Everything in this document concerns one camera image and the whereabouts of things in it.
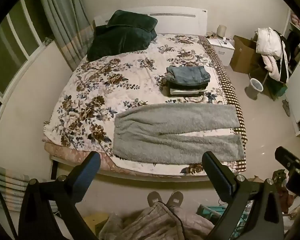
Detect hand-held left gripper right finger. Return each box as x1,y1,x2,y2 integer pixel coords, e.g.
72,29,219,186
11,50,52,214
202,151,285,240

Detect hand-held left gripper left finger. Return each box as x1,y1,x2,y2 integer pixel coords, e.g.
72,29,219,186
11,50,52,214
19,151,102,240

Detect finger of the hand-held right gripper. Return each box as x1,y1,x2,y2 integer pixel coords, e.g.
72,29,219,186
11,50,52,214
275,146,300,173

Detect grey fleece pants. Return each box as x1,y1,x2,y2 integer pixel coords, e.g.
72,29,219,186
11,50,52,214
112,103,243,165

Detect pink mattress pad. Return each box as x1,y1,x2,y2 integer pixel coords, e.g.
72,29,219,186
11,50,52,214
42,137,120,172

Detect teal plastic basket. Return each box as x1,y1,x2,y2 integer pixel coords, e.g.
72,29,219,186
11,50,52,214
197,204,249,233

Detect pair of dark slippers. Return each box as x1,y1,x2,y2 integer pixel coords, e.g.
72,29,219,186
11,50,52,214
282,99,291,117

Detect yellow box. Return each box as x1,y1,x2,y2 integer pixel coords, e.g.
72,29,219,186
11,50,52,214
84,212,110,233

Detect person's grey left slipper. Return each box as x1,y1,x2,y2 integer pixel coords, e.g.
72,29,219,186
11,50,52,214
147,191,163,208

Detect white wardrobe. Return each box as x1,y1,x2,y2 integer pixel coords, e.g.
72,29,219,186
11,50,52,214
282,7,300,137

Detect striped folded bedding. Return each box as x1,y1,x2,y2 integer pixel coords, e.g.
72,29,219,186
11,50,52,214
0,162,58,213

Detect white waste bin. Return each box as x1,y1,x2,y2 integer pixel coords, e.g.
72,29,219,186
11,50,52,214
249,78,264,93

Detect checkered brown bed sheet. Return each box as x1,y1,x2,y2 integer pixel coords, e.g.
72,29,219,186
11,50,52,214
198,35,248,173

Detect chair draped with clothes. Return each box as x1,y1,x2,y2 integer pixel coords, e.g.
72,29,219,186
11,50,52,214
249,29,295,100

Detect stack of folded clothes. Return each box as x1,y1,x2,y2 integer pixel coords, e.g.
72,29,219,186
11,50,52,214
168,80,208,97

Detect floral printed blanket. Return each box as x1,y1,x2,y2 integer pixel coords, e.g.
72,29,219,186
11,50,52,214
42,33,240,175

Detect folded blue jeans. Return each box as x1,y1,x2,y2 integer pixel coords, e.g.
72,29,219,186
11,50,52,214
166,66,211,85

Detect brown cardboard box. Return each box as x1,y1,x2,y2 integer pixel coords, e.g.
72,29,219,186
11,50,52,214
229,35,260,74

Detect white padded jacket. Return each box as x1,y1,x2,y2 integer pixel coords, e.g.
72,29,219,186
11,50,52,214
256,27,283,82

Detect white nightstand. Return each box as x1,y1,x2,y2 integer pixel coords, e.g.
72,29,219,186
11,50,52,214
206,37,235,67

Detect dark green pillows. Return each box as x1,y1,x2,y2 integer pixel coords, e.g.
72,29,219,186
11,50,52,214
86,25,157,62

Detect grey-green curtain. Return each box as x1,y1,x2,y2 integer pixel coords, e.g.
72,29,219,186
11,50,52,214
36,0,95,72

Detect dark green pillow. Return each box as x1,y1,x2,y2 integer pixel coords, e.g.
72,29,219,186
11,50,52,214
106,10,158,33

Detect white bed with headboard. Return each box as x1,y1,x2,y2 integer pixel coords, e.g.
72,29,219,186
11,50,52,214
49,6,248,183

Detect window with white frame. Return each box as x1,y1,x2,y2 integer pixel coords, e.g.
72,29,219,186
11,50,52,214
0,0,53,103

